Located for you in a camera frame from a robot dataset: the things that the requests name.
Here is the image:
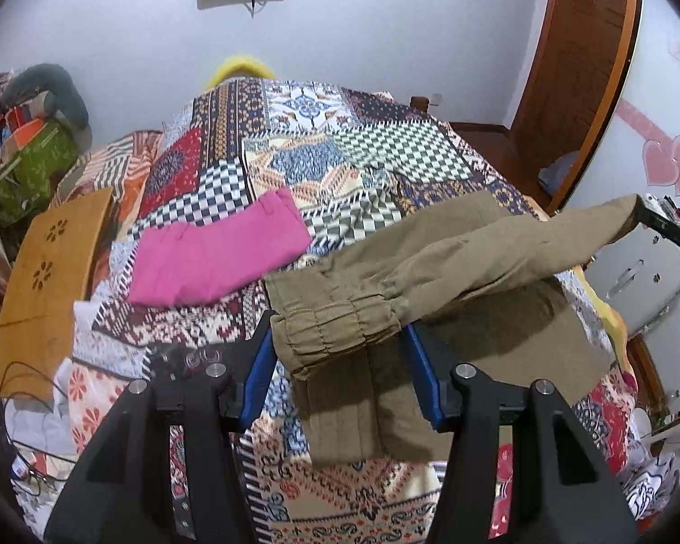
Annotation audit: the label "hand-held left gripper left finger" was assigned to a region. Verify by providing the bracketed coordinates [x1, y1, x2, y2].
[44, 311, 278, 544]

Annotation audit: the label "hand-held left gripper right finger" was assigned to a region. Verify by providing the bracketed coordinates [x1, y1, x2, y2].
[401, 323, 641, 544]

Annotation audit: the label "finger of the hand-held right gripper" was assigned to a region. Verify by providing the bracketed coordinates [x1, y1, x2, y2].
[631, 195, 680, 264]

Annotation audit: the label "olive green pants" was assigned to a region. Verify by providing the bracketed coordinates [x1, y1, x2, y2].
[262, 189, 641, 468]

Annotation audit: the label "pink folded pants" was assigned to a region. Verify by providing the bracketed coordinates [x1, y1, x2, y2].
[127, 187, 312, 307]

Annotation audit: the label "white dresser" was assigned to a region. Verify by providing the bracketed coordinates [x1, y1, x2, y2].
[586, 221, 680, 335]

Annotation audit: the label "yellow bed sheet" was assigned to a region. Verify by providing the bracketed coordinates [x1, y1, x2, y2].
[572, 266, 630, 364]

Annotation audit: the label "blue cloth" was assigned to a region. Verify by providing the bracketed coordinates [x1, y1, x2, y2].
[538, 150, 582, 194]

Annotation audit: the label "white wardrobe sliding door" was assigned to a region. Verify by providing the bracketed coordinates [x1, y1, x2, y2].
[567, 0, 680, 216]

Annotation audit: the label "wooden door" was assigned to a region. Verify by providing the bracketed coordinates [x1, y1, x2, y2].
[510, 0, 644, 210]

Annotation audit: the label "patchwork printed blanket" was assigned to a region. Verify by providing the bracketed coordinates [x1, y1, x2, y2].
[51, 76, 638, 544]

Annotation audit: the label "white patterned cloth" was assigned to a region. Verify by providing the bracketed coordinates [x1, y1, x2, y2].
[623, 408, 680, 516]

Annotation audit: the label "orange striped blanket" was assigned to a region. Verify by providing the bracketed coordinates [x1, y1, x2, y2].
[57, 130, 165, 222]

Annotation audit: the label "green fabric bag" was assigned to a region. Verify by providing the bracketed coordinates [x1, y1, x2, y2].
[0, 121, 80, 228]

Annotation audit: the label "yellow pillow at bed head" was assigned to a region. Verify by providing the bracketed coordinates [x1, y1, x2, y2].
[204, 55, 277, 92]

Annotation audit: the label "colourful striped cloth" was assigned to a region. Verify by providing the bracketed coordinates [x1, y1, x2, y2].
[3, 91, 58, 137]

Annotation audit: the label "grey pillow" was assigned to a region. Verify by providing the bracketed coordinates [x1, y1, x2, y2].
[3, 63, 92, 128]

